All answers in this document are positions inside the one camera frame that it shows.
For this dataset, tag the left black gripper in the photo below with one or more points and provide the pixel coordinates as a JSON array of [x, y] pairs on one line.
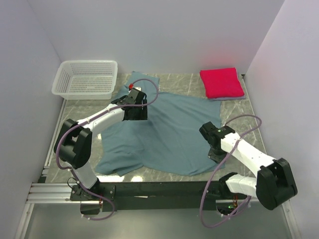
[[142, 115]]

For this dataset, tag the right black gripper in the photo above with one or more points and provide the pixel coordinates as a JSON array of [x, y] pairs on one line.
[[216, 158]]

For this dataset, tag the blue-grey t shirt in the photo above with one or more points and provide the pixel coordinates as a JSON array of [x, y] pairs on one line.
[[168, 140]]

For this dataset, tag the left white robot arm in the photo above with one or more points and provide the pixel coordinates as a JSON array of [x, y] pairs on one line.
[[74, 142]]

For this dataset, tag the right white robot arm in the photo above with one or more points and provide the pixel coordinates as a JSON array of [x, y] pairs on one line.
[[273, 182]]

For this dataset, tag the folded lavender t shirt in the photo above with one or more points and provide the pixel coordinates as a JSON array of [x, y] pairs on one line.
[[228, 98]]

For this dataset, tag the folded red t shirt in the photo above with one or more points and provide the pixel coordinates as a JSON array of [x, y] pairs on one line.
[[221, 83]]

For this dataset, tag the white perforated plastic basket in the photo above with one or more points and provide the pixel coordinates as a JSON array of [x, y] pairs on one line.
[[85, 79]]

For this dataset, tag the black base crossbar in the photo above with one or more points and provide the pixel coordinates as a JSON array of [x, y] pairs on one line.
[[150, 196]]

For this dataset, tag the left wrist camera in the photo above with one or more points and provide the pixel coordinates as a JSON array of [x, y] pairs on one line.
[[131, 86]]

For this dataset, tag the aluminium frame rail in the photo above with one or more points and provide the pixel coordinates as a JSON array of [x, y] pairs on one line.
[[52, 193]]

